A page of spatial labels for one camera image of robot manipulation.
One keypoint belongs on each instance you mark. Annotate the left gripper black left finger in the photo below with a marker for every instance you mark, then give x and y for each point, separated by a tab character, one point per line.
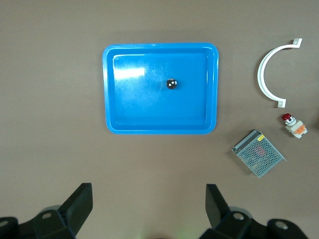
74	211

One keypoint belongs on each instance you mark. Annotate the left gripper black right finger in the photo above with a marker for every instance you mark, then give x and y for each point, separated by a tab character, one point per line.
221	216

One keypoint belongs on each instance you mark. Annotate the small black knob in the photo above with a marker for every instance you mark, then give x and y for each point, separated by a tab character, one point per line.
171	83

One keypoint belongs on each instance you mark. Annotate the metal mesh power supply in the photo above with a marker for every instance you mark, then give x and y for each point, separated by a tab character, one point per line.
259	154

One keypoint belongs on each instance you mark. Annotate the brown table mat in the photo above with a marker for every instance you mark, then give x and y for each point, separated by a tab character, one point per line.
49	99

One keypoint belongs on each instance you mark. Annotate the blue plastic tray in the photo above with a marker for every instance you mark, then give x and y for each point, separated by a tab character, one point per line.
139	109

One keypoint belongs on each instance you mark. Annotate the large white curved clamp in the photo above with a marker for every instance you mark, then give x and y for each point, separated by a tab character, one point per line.
261	74

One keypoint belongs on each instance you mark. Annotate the red push button switch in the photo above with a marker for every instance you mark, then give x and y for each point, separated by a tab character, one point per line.
295	125

